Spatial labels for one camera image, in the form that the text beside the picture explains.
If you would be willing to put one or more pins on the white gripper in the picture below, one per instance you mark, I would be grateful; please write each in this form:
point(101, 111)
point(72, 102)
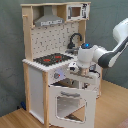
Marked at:
point(74, 69)

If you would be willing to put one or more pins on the white oven door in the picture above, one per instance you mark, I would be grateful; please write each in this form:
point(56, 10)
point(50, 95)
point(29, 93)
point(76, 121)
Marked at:
point(63, 101)

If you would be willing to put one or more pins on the wooden toy kitchen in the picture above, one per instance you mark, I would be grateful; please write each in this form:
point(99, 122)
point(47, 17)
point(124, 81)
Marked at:
point(46, 40)

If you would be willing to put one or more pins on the grey toy sink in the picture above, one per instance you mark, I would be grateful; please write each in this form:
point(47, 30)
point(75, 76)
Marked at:
point(72, 51)

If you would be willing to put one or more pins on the black toy faucet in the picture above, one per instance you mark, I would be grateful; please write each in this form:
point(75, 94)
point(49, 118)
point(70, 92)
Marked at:
point(73, 40)

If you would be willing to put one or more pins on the black toy stovetop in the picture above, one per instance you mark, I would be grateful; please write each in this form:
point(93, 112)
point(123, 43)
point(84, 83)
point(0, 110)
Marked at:
point(52, 59)

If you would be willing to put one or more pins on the white toy microwave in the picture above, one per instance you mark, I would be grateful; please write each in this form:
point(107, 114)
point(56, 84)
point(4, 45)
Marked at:
point(78, 11)

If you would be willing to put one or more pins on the grey range hood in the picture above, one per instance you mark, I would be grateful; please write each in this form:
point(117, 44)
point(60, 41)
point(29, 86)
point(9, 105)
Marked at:
point(48, 18)

